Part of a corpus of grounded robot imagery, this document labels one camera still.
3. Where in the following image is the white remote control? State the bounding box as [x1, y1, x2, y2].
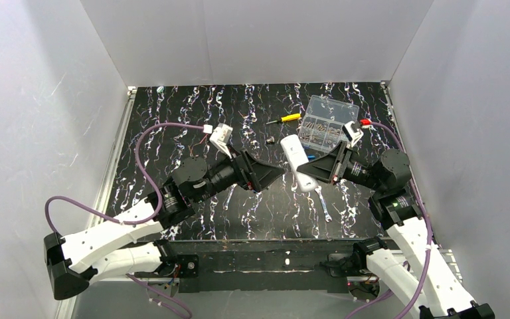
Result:
[280, 134, 318, 193]

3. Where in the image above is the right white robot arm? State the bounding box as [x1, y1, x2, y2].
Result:
[296, 142, 495, 318]

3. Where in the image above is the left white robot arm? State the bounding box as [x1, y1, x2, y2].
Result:
[43, 150, 285, 300]

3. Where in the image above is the silver wrench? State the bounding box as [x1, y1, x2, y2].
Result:
[315, 186, 333, 223]

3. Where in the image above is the clear plastic screw box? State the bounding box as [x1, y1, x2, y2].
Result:
[298, 95, 359, 153]

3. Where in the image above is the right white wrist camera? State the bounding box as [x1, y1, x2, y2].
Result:
[342, 121, 364, 148]

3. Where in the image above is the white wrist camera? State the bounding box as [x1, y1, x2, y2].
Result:
[209, 123, 233, 158]
[342, 121, 364, 148]

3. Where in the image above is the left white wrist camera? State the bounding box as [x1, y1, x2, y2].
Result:
[209, 123, 233, 158]

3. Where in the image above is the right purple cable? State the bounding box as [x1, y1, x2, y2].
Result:
[345, 120, 434, 319]

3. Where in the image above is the purple cable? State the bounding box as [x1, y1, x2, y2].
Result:
[345, 120, 434, 319]
[44, 122, 214, 319]

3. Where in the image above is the yellow handled screwdriver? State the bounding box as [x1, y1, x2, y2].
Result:
[266, 113, 301, 125]

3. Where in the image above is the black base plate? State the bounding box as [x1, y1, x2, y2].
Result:
[169, 239, 379, 293]

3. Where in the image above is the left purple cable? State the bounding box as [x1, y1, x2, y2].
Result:
[44, 122, 214, 319]

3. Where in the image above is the aluminium frame rail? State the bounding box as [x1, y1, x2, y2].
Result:
[54, 86, 137, 318]

